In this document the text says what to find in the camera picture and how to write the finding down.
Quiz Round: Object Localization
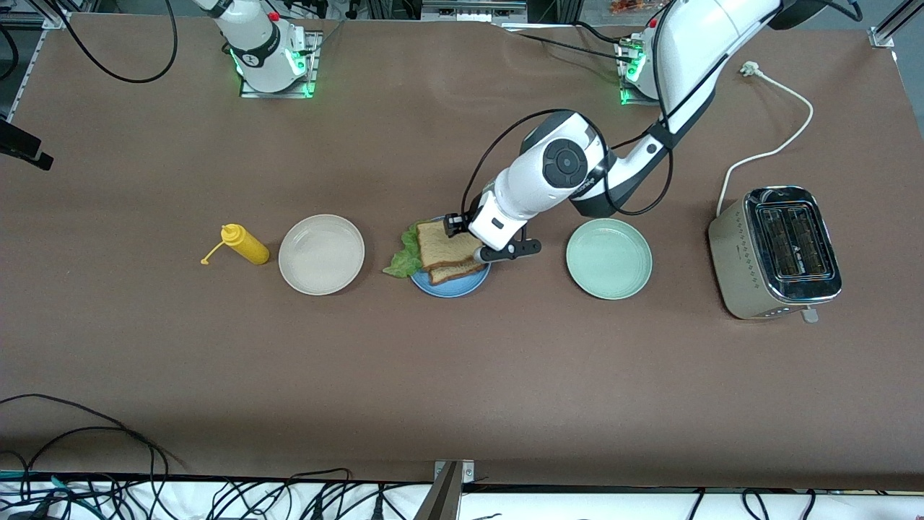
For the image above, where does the silver metal box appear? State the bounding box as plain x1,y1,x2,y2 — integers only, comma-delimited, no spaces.
421,0,528,24

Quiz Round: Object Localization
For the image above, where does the beige chrome two-slot toaster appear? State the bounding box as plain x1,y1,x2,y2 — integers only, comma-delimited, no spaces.
707,186,843,324

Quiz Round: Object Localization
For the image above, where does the brown bread slice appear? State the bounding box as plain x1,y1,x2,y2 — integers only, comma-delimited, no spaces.
429,260,489,287
416,220,486,268

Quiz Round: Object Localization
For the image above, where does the aluminium frame profile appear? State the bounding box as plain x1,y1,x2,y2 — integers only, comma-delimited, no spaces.
42,0,98,30
868,0,924,48

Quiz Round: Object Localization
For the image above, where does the white toaster power cord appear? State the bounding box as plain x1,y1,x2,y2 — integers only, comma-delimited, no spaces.
716,61,815,217

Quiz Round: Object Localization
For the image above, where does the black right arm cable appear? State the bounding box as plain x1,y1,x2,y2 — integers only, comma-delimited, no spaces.
54,0,180,85

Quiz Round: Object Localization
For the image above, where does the pale green round plate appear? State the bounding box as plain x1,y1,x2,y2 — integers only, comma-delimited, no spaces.
565,217,653,300

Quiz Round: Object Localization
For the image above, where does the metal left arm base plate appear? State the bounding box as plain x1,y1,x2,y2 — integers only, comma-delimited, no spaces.
619,36,659,108

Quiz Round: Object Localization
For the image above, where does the metal table edge bracket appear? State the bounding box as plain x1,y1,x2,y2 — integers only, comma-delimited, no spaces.
417,459,476,520

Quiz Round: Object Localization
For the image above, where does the thin black cable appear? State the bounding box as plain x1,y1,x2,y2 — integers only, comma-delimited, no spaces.
0,426,170,520
0,393,185,470

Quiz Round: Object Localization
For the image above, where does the green lettuce leaf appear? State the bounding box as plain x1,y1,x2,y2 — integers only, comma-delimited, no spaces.
382,220,425,279

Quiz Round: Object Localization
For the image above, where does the beige round plate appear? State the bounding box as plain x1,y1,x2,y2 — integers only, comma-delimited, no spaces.
278,214,366,296

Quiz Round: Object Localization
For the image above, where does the black base power cable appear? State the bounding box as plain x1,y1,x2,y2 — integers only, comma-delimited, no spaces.
498,20,640,64

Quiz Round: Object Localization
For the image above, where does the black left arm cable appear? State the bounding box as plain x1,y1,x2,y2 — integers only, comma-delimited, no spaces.
461,14,863,219

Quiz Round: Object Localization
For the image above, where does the yellow mustard squeeze bottle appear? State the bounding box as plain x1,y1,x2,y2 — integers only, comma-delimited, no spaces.
200,223,271,267

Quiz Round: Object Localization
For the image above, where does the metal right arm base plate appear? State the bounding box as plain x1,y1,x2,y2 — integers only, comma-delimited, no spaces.
240,30,322,100

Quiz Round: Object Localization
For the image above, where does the grey perforated side rail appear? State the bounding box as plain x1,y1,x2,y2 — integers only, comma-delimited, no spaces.
0,27,51,124

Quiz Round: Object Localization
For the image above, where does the blue round plate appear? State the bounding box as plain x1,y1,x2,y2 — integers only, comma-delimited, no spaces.
406,216,493,298

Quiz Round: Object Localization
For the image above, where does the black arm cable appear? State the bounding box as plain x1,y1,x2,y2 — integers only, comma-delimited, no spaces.
54,0,180,85
461,14,863,219

